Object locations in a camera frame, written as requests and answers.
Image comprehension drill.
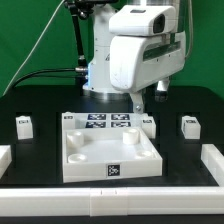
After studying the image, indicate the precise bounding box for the white marker base plate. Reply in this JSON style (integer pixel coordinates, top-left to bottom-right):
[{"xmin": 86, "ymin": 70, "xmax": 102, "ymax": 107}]
[{"xmin": 74, "ymin": 113, "xmax": 148, "ymax": 129}]

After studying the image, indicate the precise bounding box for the white right fence wall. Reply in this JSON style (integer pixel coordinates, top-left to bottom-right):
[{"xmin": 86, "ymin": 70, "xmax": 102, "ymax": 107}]
[{"xmin": 201, "ymin": 144, "xmax": 224, "ymax": 187}]

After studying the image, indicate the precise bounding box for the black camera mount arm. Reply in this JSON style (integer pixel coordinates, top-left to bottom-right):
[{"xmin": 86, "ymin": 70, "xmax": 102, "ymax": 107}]
[{"xmin": 64, "ymin": 0, "xmax": 118, "ymax": 85}]

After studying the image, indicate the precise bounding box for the white fence wall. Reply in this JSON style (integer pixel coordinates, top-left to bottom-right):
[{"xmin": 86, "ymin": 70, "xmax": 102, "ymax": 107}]
[
  {"xmin": 0, "ymin": 145, "xmax": 12, "ymax": 179},
  {"xmin": 0, "ymin": 187, "xmax": 224, "ymax": 217},
  {"xmin": 201, "ymin": 144, "xmax": 224, "ymax": 187}
]

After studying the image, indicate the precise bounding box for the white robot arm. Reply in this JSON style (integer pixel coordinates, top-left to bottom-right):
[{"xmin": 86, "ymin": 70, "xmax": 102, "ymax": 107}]
[{"xmin": 84, "ymin": 0, "xmax": 187, "ymax": 113}]

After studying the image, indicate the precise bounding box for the white square table top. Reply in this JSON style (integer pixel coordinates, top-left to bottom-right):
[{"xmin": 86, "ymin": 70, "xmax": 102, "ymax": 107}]
[{"xmin": 62, "ymin": 127, "xmax": 163, "ymax": 183}]

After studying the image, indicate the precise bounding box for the white cable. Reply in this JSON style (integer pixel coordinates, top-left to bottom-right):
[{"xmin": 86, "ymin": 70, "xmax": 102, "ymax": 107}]
[{"xmin": 2, "ymin": 0, "xmax": 67, "ymax": 96}]

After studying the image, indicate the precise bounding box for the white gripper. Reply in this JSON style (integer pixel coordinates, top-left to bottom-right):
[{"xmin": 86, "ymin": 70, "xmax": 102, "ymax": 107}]
[{"xmin": 110, "ymin": 32, "xmax": 186, "ymax": 114}]

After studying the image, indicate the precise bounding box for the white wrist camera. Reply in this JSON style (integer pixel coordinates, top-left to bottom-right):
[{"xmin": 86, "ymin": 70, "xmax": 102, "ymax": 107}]
[{"xmin": 109, "ymin": 5, "xmax": 176, "ymax": 36}]

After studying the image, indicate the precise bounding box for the black cable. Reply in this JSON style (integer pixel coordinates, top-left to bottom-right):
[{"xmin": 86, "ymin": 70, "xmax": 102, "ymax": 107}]
[{"xmin": 2, "ymin": 67, "xmax": 88, "ymax": 98}]

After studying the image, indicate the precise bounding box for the white front fence wall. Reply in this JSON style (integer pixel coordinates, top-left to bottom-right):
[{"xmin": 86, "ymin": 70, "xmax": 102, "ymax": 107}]
[{"xmin": 0, "ymin": 187, "xmax": 224, "ymax": 217}]

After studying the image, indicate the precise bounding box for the white left fence wall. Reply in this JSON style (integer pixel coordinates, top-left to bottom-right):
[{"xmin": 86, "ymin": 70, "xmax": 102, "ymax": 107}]
[{"xmin": 0, "ymin": 145, "xmax": 12, "ymax": 179}]

